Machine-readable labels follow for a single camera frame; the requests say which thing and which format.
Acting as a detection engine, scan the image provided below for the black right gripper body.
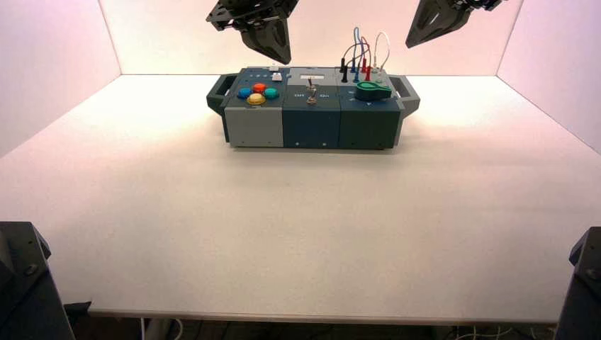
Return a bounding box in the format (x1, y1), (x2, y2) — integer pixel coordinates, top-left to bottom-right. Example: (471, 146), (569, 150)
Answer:
(451, 0), (507, 13)

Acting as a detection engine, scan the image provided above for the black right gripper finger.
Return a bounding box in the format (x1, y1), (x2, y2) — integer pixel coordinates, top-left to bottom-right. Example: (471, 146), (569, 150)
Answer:
(405, 0), (473, 50)

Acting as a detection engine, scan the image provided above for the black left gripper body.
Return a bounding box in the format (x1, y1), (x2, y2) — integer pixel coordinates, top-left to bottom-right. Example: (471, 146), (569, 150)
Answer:
(206, 0), (300, 33)

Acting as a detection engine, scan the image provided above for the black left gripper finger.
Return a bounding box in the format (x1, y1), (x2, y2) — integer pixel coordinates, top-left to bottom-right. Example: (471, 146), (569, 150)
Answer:
(279, 18), (293, 66)
(239, 21), (286, 64)

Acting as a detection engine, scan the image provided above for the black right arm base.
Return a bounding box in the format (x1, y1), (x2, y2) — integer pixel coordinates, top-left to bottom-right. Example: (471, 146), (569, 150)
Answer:
(556, 227), (601, 340)

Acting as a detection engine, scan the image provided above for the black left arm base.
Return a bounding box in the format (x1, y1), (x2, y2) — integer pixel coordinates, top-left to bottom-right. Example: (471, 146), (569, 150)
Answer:
(0, 221), (77, 340)

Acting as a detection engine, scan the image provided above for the grey and blue task box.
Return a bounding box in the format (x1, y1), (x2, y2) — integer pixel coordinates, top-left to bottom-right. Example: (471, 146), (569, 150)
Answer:
(206, 65), (422, 152)

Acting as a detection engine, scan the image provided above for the green rotary knob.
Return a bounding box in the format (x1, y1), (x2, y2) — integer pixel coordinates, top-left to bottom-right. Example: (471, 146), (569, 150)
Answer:
(354, 81), (393, 102)

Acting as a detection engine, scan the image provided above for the white jumper cable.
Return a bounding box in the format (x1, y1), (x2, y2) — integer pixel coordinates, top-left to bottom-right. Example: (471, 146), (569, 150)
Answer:
(372, 31), (391, 78)

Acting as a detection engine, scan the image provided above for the black jumper cable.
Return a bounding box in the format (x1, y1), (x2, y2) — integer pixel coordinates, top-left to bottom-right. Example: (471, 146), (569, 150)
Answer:
(339, 42), (361, 84)

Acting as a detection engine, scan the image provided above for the red jumper cable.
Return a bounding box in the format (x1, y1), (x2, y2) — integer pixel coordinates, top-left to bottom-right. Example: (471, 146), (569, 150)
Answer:
(359, 36), (373, 82)

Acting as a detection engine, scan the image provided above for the blue jumper cable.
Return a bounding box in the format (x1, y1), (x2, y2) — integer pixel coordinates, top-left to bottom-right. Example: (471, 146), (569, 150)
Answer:
(350, 26), (364, 84)

